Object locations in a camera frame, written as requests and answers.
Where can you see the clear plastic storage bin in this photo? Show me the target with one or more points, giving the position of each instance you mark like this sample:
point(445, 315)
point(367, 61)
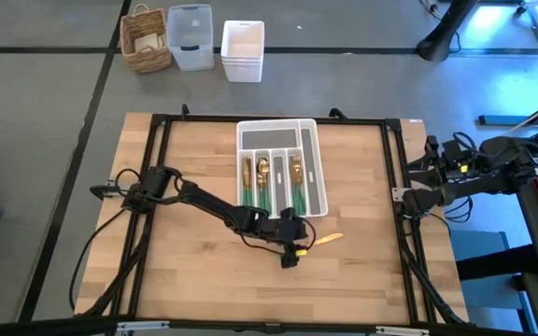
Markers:
point(189, 58)

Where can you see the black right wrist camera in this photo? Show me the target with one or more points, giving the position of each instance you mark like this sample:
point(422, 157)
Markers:
point(431, 145)

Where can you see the small silver metal bracket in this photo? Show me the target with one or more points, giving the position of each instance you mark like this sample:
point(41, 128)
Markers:
point(397, 194)

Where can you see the black rig crossbar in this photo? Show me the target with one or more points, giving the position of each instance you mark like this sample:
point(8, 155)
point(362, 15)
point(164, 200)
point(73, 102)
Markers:
point(40, 326)

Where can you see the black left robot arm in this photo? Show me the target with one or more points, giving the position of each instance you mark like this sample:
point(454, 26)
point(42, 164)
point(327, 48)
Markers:
point(213, 205)

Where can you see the dark side table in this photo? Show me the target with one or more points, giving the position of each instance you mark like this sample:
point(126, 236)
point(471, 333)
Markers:
point(537, 233)

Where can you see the wicker basket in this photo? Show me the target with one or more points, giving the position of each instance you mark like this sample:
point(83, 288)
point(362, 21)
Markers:
point(147, 60)

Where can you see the blue metal bar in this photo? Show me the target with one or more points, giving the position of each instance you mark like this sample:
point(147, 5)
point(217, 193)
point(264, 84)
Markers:
point(507, 120)

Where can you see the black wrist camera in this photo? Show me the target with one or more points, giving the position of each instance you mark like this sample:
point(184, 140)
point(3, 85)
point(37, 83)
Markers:
point(431, 145)
point(289, 261)

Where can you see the black frame clamp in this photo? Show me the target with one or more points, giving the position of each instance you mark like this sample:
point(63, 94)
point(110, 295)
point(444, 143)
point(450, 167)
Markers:
point(185, 111)
point(339, 113)

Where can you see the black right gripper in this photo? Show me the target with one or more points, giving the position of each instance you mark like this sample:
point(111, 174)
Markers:
point(451, 161)

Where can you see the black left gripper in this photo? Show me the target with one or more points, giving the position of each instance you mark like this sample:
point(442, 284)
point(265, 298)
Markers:
point(287, 231)

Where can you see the silver crossbar bracket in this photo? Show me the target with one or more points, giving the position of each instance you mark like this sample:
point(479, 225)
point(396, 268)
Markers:
point(402, 331)
point(143, 325)

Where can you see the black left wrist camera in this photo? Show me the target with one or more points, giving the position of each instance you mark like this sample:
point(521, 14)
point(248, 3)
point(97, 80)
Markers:
point(289, 261)

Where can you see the white plastic bin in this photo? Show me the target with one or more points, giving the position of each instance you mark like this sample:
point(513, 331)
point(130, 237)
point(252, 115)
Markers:
point(243, 67)

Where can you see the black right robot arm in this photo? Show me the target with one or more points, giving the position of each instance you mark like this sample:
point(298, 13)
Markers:
point(484, 184)

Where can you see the white cutlery organizer tray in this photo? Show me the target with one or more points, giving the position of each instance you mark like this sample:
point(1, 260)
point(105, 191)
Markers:
point(269, 138)

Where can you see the black stand base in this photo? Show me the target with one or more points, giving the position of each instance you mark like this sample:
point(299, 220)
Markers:
point(439, 44)

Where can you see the beige cardboard piece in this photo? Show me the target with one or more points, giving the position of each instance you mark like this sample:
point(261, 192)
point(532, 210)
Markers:
point(150, 42)

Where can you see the black aluminium table frame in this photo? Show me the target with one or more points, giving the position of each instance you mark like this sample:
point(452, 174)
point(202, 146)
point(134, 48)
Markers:
point(273, 119)

